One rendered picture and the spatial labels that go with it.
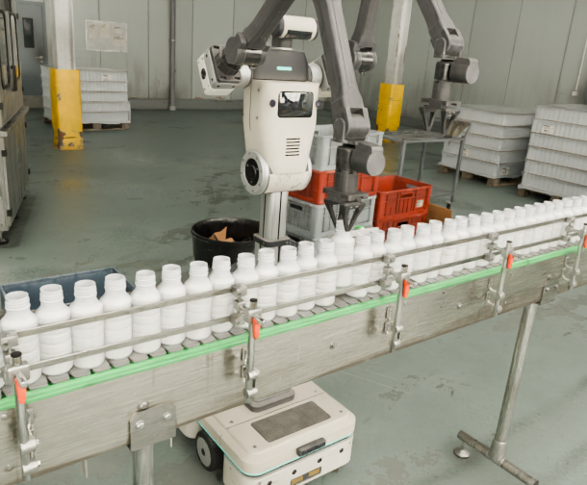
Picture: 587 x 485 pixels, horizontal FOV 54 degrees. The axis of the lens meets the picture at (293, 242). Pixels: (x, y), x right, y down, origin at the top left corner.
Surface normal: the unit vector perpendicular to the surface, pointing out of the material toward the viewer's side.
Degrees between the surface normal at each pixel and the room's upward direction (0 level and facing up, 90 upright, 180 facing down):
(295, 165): 90
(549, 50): 90
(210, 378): 90
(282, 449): 31
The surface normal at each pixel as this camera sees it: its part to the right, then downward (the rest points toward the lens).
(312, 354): 0.59, 0.30
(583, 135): -0.77, 0.14
